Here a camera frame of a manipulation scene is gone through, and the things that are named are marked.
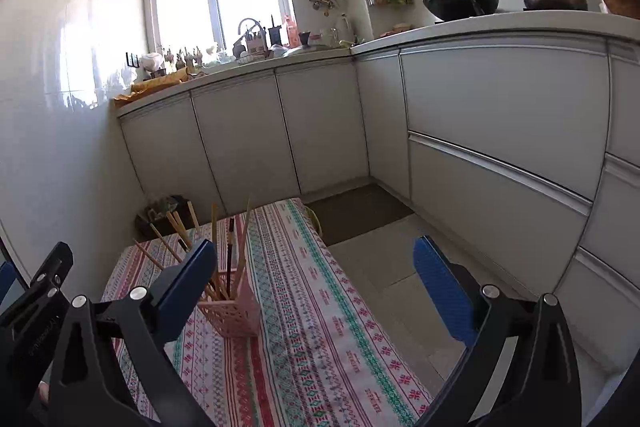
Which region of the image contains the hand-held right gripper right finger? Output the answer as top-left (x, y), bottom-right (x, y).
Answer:
top-left (412, 236), bottom-right (583, 427)

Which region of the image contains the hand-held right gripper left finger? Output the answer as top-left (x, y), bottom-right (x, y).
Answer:
top-left (25, 238), bottom-right (218, 427)

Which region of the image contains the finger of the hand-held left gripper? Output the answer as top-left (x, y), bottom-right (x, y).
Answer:
top-left (0, 241), bottom-right (75, 403)
top-left (0, 261), bottom-right (30, 317)

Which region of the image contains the bunch of wooden chopsticks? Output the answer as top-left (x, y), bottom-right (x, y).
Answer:
top-left (132, 196), bottom-right (252, 303)

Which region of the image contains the pink perforated utensil holder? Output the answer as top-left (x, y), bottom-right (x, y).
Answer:
top-left (196, 252), bottom-right (262, 340)

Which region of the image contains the black chopstick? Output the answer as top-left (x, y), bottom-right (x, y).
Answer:
top-left (223, 217), bottom-right (237, 298)

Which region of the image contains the brown floor mat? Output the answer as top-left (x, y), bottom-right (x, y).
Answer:
top-left (304, 183), bottom-right (416, 248)

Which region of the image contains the patterned striped tablecloth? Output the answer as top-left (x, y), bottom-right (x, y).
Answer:
top-left (100, 198), bottom-right (436, 427)

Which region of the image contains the yellow table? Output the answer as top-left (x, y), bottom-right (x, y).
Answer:
top-left (300, 202), bottom-right (325, 238)

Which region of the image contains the white cabinet run with doors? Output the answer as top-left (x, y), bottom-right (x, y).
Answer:
top-left (117, 52), bottom-right (373, 218)

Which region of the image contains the white cabinet run with drawers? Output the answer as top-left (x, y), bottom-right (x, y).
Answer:
top-left (350, 14), bottom-right (640, 378)

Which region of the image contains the yellow cloth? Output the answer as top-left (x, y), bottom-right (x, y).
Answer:
top-left (114, 68), bottom-right (193, 105)

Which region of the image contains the white pot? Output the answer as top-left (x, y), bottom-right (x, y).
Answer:
top-left (140, 53), bottom-right (166, 75)

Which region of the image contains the row of small figurines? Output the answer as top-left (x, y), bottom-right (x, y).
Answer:
top-left (159, 46), bottom-right (206, 70)

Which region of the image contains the glass pot lid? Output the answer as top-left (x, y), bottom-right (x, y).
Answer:
top-left (270, 46), bottom-right (326, 58)

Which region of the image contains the dark knife block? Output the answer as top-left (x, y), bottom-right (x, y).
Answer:
top-left (267, 14), bottom-right (285, 50)

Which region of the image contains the curved metal faucet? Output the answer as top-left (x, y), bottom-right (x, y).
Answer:
top-left (236, 17), bottom-right (266, 45)

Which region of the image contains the red bottle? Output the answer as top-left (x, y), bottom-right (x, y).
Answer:
top-left (282, 14), bottom-right (299, 48)

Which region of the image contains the clear plastic bottle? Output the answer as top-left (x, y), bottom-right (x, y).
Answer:
top-left (335, 13), bottom-right (353, 44)

